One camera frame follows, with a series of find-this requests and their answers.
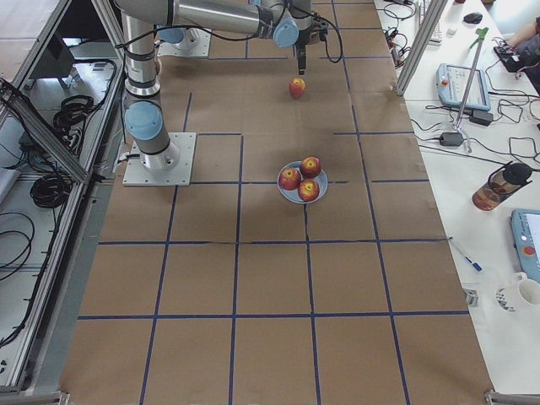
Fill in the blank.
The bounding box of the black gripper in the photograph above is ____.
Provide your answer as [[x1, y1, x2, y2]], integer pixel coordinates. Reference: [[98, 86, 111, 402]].
[[294, 0, 320, 75]]

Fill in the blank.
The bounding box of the red yellow carried apple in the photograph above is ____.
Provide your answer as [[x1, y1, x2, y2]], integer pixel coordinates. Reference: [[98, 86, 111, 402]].
[[289, 77, 306, 99]]

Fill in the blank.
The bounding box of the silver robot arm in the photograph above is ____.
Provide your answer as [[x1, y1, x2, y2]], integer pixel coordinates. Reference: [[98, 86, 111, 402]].
[[116, 1, 327, 171]]

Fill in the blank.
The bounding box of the red apple plate back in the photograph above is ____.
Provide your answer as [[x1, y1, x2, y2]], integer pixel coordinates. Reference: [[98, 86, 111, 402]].
[[300, 156, 321, 178]]

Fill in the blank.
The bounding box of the red apple plate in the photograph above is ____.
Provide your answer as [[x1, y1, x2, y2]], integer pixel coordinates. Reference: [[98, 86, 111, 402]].
[[278, 167, 302, 191], [297, 178, 320, 203], [300, 156, 321, 178]]

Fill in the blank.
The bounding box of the red apple plate left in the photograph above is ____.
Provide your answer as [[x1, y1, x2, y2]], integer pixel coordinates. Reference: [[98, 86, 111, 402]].
[[278, 167, 302, 191]]

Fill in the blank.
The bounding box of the light blue plate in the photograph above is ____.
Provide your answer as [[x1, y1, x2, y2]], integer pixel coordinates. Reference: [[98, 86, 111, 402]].
[[277, 161, 328, 204]]

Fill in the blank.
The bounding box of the red apple plate front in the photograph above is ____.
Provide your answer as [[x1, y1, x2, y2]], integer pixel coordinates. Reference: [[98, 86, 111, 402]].
[[297, 178, 320, 203]]

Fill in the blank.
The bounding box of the blue teach pendant upper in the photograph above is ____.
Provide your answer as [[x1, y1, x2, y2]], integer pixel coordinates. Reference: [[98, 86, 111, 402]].
[[436, 63, 491, 111]]

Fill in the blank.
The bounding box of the blue teach pendant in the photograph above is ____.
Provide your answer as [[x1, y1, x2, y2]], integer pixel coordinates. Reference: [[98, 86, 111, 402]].
[[436, 63, 491, 111], [510, 209, 540, 282]]

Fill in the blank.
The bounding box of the black power adapter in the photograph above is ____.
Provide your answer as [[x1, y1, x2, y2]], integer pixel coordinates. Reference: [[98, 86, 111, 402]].
[[438, 132, 464, 147]]

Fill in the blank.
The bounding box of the black computer mouse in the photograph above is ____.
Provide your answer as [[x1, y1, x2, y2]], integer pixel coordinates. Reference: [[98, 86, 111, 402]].
[[462, 12, 483, 24]]

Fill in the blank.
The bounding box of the green tipped metal rod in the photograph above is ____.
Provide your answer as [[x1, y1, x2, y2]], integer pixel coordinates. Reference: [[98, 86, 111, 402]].
[[453, 27, 489, 132]]

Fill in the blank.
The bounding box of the glass bottle black lid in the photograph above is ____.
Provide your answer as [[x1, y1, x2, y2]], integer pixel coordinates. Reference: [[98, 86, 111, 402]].
[[472, 162, 532, 211]]

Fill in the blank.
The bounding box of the blue white pen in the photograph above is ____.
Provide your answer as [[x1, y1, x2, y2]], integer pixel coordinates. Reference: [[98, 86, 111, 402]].
[[448, 236, 483, 273]]

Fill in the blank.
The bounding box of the blue teach pendant lower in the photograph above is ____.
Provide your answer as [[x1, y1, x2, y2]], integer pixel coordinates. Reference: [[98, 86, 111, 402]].
[[510, 209, 540, 282]]

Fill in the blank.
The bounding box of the small metal clip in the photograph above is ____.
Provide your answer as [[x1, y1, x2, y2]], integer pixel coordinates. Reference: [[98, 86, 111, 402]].
[[462, 289, 479, 307]]

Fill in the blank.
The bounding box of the white mug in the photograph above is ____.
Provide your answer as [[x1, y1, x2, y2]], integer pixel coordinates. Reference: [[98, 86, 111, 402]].
[[495, 272, 539, 312]]

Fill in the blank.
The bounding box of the aluminium frame post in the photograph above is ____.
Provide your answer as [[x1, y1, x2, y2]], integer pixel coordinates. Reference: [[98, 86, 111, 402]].
[[395, 0, 446, 96]]

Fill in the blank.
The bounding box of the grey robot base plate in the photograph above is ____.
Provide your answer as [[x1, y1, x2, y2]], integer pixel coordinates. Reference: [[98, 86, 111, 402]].
[[122, 132, 197, 186]]

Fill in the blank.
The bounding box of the aluminium side frame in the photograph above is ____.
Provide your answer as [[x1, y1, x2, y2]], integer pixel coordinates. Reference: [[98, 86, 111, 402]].
[[1, 1, 123, 400]]

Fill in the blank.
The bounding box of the coiled black cable bundle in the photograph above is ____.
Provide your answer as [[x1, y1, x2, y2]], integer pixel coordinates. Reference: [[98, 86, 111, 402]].
[[30, 170, 73, 211]]

